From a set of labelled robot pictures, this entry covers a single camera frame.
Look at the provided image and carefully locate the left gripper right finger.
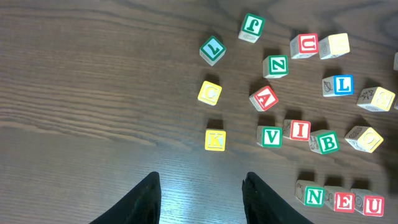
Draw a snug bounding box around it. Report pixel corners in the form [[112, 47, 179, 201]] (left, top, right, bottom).
[[242, 172, 313, 224]]

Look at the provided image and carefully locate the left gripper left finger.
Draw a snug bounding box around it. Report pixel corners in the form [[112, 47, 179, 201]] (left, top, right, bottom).
[[90, 172, 162, 224]]

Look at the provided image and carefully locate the green N block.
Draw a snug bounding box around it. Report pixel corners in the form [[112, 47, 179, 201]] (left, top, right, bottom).
[[295, 180, 325, 207]]

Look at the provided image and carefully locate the red E block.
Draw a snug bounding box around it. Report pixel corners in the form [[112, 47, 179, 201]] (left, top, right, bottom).
[[324, 185, 355, 213]]

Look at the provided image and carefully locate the red I block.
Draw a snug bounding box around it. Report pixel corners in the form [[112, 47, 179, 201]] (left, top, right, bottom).
[[282, 119, 311, 141]]

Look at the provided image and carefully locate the yellow S block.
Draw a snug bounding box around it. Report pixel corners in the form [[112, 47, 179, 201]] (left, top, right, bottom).
[[356, 86, 396, 112]]

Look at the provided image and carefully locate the green V block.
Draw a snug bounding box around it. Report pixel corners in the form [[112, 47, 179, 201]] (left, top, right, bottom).
[[256, 126, 283, 148]]

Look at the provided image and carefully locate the yellow K block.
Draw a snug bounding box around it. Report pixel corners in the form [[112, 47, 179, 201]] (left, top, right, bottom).
[[205, 129, 226, 151]]

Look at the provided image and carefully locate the green B block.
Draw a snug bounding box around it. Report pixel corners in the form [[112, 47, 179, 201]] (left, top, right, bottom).
[[308, 129, 340, 154]]

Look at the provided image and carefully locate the red A block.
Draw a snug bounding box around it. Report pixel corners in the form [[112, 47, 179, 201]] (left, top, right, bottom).
[[249, 86, 279, 112]]

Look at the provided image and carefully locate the yellow O block lower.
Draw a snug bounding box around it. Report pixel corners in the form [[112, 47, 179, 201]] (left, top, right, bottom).
[[345, 126, 384, 153]]

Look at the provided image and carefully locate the yellow C block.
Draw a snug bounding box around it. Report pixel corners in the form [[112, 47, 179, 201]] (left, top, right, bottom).
[[198, 81, 222, 106]]

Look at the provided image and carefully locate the green Z block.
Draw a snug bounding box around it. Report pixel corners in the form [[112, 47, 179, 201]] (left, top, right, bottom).
[[262, 55, 289, 78]]

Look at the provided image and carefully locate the blue L block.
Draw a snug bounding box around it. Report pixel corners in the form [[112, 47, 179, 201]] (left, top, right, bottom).
[[322, 75, 354, 97]]

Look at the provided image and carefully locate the green L block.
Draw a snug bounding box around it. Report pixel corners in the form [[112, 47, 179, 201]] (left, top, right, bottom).
[[200, 35, 226, 66]]

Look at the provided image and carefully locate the yellow block top row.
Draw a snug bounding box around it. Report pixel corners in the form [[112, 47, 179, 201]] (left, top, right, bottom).
[[318, 33, 350, 60]]

